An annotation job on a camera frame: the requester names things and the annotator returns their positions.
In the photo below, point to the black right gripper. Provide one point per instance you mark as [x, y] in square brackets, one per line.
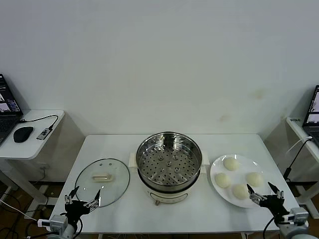
[274, 205]

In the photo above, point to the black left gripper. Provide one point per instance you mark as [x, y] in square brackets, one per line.
[76, 209]

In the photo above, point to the white steamed baozi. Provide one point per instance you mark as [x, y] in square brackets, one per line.
[222, 180]
[254, 179]
[239, 191]
[231, 164]

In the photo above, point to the perforated stainless steel steamer basket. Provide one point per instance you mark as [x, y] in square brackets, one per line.
[169, 159]

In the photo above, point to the white round plate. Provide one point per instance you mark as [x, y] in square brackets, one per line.
[249, 164]

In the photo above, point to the white side table with label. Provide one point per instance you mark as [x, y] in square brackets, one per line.
[296, 129]

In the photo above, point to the white side table with mouse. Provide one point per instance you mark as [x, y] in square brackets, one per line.
[30, 149]

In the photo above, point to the grey usb hub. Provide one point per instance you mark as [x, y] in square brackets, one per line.
[44, 133]

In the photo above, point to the small printed table label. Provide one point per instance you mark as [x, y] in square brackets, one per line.
[295, 120]

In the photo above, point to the cream electric cooking pot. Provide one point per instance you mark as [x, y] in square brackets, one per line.
[169, 196]

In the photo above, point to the black computer mouse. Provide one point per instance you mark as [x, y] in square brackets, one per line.
[23, 134]

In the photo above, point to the black laptop beside mouse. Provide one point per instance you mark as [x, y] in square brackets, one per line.
[7, 107]

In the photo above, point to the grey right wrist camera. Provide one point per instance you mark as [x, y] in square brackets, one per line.
[299, 215]

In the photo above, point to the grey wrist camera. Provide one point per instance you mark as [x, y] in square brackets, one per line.
[299, 215]
[58, 222]

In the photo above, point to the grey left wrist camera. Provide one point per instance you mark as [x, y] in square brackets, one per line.
[58, 222]

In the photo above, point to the white wall socket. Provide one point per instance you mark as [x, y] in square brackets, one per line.
[43, 167]

